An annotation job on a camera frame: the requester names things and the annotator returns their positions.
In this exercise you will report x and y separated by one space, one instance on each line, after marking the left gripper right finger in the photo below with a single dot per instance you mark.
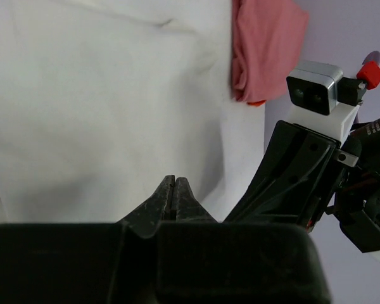
185 207

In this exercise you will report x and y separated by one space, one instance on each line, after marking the white t shirt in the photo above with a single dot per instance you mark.
99 100

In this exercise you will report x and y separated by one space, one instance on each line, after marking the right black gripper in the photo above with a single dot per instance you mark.
283 189

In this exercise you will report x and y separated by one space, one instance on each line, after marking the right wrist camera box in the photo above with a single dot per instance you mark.
313 86

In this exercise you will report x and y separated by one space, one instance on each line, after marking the folded orange t shirt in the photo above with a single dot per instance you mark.
257 103

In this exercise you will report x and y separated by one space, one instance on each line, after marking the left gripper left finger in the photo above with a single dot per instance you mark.
144 219

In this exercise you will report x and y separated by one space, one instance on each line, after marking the folded red t shirt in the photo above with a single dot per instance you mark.
267 39

